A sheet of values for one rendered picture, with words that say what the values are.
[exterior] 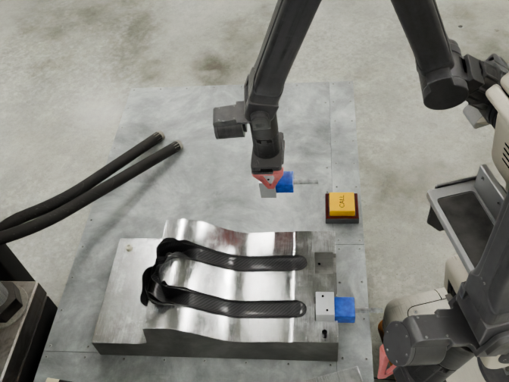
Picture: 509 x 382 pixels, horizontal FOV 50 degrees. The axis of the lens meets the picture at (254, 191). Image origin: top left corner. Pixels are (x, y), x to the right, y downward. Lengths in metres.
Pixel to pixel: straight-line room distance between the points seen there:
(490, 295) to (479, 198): 0.45
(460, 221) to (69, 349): 0.85
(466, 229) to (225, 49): 2.43
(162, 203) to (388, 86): 1.79
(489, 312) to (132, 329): 0.73
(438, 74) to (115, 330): 0.80
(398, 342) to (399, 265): 1.49
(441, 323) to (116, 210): 0.94
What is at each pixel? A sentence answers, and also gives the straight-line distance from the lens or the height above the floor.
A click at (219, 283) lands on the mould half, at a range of 1.14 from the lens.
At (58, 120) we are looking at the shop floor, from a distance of 3.12.
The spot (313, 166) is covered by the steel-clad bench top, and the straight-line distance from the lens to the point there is 1.45.
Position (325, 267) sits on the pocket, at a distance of 1.18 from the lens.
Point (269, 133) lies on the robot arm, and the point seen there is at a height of 1.11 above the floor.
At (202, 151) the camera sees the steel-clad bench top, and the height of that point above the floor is 0.80.
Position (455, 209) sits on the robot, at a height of 1.04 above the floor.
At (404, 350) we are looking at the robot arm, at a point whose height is 1.20.
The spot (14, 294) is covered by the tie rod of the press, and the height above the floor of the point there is 0.83.
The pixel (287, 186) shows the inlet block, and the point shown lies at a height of 0.95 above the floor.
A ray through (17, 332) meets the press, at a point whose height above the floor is 0.78.
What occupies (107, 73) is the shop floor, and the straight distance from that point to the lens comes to 3.33.
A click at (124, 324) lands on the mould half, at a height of 0.86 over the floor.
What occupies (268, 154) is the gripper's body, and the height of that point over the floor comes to 1.06.
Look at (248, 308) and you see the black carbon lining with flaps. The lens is 1.13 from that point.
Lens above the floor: 1.87
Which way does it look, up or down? 50 degrees down
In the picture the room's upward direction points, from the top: 9 degrees counter-clockwise
